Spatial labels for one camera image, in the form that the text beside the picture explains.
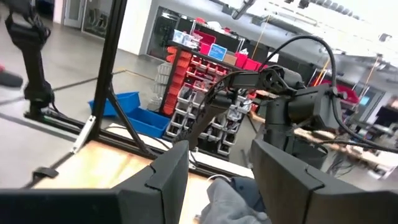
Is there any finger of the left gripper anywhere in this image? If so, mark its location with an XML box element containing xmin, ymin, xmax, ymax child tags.
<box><xmin>188</xmin><ymin>111</ymin><xmax>225</xmax><ymax>151</ymax></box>
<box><xmin>177</xmin><ymin>107</ymin><xmax>218</xmax><ymax>146</ymax></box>

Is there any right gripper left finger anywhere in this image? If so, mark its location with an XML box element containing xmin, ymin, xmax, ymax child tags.
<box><xmin>0</xmin><ymin>140</ymin><xmax>190</xmax><ymax>224</ymax></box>

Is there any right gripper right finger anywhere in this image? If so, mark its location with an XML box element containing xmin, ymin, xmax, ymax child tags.
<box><xmin>251</xmin><ymin>139</ymin><xmax>398</xmax><ymax>224</ymax></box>

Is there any grey baseball cap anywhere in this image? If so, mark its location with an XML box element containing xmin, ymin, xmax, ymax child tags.
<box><xmin>198</xmin><ymin>179</ymin><xmax>273</xmax><ymax>224</ymax></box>

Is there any storage rack with small bins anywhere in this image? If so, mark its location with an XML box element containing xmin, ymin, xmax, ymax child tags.
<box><xmin>160</xmin><ymin>18</ymin><xmax>270</xmax><ymax>156</ymax></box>

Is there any blue plastic bin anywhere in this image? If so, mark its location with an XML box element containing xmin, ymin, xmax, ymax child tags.
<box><xmin>88</xmin><ymin>91</ymin><xmax>141</xmax><ymax>118</ymax></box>
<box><xmin>126</xmin><ymin>107</ymin><xmax>171</xmax><ymax>138</ymax></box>

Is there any blue labelled box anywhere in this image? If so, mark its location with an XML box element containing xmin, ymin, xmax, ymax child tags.
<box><xmin>207</xmin><ymin>43</ymin><xmax>228</xmax><ymax>62</ymax></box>

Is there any black table clamp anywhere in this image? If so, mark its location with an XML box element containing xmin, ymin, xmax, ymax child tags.
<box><xmin>30</xmin><ymin>167</ymin><xmax>59</xmax><ymax>187</ymax></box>

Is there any white cable with plug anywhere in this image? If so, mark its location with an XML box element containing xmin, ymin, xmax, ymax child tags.
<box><xmin>206</xmin><ymin>173</ymin><xmax>233</xmax><ymax>183</ymax></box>

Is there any yellow hanging cable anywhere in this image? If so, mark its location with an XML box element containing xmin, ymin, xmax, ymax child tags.
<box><xmin>250</xmin><ymin>15</ymin><xmax>271</xmax><ymax>60</ymax></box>

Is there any white metal bracket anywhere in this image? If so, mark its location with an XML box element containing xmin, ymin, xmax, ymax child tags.
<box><xmin>72</xmin><ymin>115</ymin><xmax>96</xmax><ymax>154</ymax></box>

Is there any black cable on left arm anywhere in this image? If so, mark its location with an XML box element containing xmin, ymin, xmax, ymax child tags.
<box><xmin>261</xmin><ymin>34</ymin><xmax>398</xmax><ymax>154</ymax></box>

